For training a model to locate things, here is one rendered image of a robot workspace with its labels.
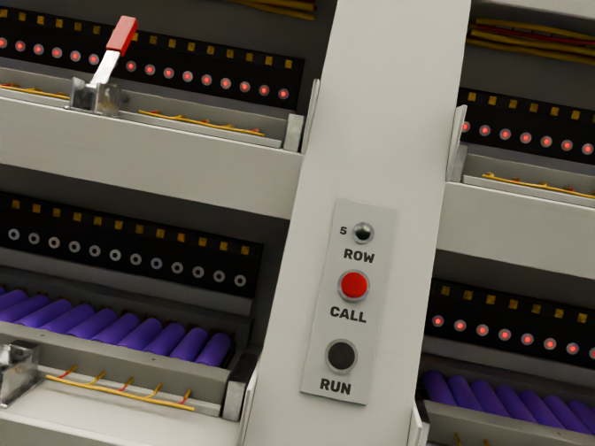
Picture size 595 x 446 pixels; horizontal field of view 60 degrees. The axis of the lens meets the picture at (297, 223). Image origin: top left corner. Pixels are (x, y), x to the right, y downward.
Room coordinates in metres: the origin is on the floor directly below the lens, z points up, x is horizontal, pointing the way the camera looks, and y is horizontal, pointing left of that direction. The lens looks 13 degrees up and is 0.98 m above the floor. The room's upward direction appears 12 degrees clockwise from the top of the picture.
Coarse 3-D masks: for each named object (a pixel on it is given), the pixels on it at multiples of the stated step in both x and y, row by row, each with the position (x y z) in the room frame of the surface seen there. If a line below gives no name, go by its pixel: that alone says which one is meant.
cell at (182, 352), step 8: (200, 328) 0.45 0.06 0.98; (192, 336) 0.43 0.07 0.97; (200, 336) 0.44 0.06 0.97; (184, 344) 0.42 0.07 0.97; (192, 344) 0.42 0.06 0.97; (200, 344) 0.43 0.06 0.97; (176, 352) 0.40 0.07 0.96; (184, 352) 0.41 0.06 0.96; (192, 352) 0.41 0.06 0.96; (192, 360) 0.41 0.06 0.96
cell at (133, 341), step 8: (152, 320) 0.45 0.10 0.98; (136, 328) 0.43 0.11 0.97; (144, 328) 0.43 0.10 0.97; (152, 328) 0.44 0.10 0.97; (160, 328) 0.45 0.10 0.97; (128, 336) 0.41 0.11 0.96; (136, 336) 0.42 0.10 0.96; (144, 336) 0.42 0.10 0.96; (152, 336) 0.44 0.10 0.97; (120, 344) 0.40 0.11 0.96; (128, 344) 0.40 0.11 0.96; (136, 344) 0.41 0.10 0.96; (144, 344) 0.42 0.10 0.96
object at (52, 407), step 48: (144, 288) 0.49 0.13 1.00; (192, 288) 0.49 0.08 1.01; (48, 384) 0.37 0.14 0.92; (240, 384) 0.36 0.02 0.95; (0, 432) 0.33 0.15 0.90; (48, 432) 0.33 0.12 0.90; (96, 432) 0.33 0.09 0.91; (144, 432) 0.34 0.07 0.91; (192, 432) 0.35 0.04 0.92; (240, 432) 0.31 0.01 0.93
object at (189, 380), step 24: (0, 336) 0.38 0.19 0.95; (24, 336) 0.37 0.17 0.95; (48, 336) 0.38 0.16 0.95; (72, 336) 0.39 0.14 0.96; (48, 360) 0.38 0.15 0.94; (72, 360) 0.38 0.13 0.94; (96, 360) 0.37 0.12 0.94; (120, 360) 0.37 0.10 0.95; (144, 360) 0.37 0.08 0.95; (168, 360) 0.38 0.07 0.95; (72, 384) 0.36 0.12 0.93; (144, 384) 0.37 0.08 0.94; (168, 384) 0.37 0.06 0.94; (192, 384) 0.37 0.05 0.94; (216, 384) 0.37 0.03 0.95; (192, 408) 0.36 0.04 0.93
